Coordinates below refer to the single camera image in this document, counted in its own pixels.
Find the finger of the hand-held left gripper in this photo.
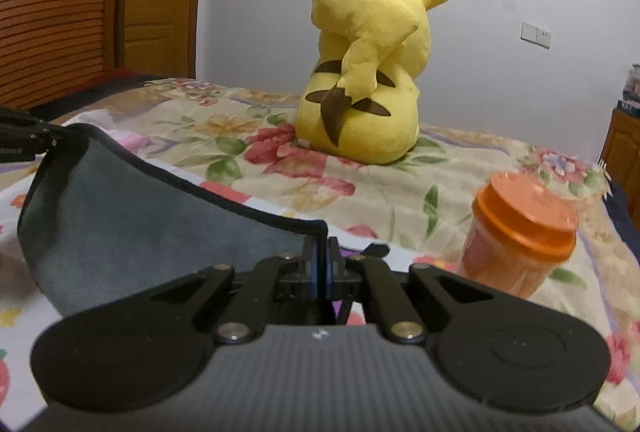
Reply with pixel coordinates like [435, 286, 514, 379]
[0, 106, 66, 163]

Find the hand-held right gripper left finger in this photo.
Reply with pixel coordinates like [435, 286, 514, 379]
[149, 236, 322, 346]

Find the dark cloth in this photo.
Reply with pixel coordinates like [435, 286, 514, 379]
[604, 181, 640, 263]

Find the yellow plush toy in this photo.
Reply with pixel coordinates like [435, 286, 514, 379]
[293, 0, 472, 165]

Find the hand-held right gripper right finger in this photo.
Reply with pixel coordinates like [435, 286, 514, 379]
[326, 236, 497, 346]

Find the wooden cabinet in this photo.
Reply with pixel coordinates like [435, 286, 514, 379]
[597, 106, 640, 199]

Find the grey towel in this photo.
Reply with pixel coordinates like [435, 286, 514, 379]
[17, 123, 328, 319]

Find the stack of boxes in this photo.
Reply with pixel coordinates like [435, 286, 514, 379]
[617, 62, 640, 113]

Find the white wall socket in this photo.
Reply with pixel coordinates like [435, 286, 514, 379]
[520, 21, 552, 50]

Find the orange lidded cup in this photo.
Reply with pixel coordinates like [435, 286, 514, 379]
[457, 171, 580, 301]

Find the floral bed sheet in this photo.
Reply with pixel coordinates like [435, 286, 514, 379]
[0, 78, 640, 432]

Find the wooden headboard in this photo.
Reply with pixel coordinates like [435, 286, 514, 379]
[0, 0, 127, 111]

